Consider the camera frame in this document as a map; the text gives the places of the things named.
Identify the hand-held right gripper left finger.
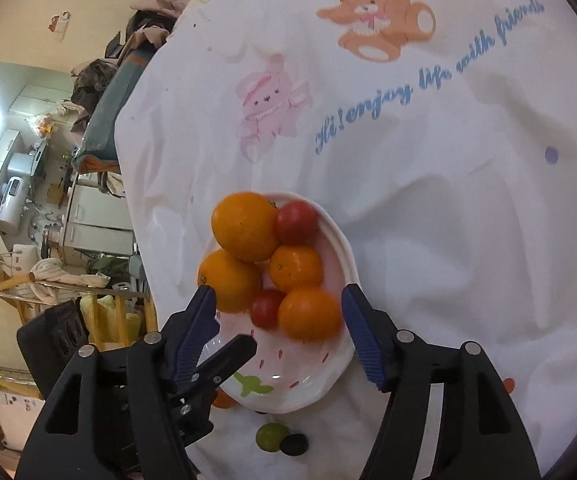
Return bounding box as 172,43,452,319
15,285,220,480

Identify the white kitchen cabinet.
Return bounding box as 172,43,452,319
63,182,136,266

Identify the pink speckled ceramic bowl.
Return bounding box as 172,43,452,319
201,191,360,415

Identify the cardboard box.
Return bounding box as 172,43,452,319
0,385,46,453

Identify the small wall decoration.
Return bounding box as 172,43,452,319
48,11,73,42

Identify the large orange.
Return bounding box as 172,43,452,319
198,250,263,313
211,192,280,263

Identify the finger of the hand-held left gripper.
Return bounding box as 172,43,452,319
174,333,258,445

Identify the pile of clothes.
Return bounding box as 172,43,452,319
71,0,189,106

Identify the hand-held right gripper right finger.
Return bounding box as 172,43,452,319
341,283,542,480

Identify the green tomato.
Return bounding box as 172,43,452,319
256,422,289,452

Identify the grey and orange cushion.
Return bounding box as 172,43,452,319
71,35,169,173

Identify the white water heater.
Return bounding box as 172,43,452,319
0,175,32,235

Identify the small red cherry tomato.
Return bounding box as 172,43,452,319
251,288,285,330

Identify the white printed blanket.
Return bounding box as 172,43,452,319
113,0,577,480

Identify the yellow wooden chair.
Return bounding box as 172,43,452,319
78,292,156,351

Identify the beige towel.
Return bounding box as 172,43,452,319
28,257,109,306

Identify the small dark round fruit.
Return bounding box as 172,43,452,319
279,433,309,457

